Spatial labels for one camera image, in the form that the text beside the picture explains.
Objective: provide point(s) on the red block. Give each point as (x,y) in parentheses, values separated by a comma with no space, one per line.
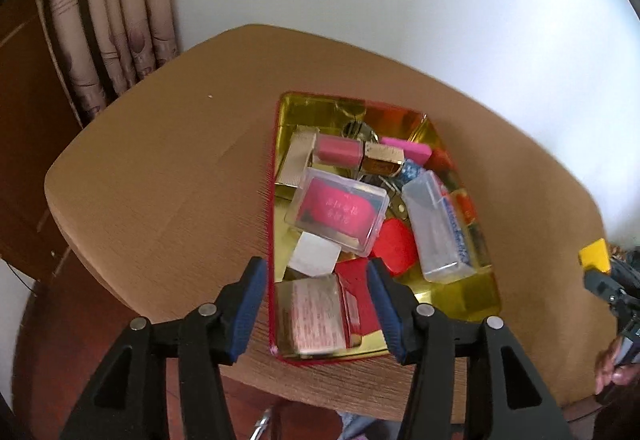
(360,297)

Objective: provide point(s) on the gold tin tray red outside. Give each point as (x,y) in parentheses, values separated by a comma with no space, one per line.
(470,297)

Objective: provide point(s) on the gold rectangular bar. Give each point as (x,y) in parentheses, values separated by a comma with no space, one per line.
(296,159)

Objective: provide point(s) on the silver metal clamp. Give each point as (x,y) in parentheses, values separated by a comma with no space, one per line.
(361,129)

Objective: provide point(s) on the grey patterned cloth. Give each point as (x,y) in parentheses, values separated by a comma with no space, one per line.
(367,427)

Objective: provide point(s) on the red rounded case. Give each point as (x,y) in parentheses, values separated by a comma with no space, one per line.
(397,247)

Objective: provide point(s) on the small clear box red lid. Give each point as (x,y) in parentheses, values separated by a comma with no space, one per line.
(310,315)

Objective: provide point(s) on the yellow block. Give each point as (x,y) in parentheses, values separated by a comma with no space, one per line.
(595,256)

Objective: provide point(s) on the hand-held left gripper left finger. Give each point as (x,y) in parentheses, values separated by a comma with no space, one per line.
(247,315)

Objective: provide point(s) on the beige patterned curtain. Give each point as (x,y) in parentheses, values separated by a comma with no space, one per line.
(107,24)

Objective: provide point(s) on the clear box with red insert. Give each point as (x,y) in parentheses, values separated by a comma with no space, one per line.
(337,210)

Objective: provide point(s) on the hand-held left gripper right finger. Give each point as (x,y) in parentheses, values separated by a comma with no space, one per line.
(387,315)

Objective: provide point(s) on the person's right hand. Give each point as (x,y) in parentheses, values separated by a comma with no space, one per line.
(620,372)

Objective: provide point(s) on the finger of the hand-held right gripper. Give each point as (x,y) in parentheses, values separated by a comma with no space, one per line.
(602,287)

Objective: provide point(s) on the small white box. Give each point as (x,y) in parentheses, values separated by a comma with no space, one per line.
(314,256)

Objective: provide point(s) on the clear box with blue cards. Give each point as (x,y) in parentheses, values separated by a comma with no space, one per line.
(437,230)

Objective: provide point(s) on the pink eraser block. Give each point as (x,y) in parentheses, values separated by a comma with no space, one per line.
(407,149)

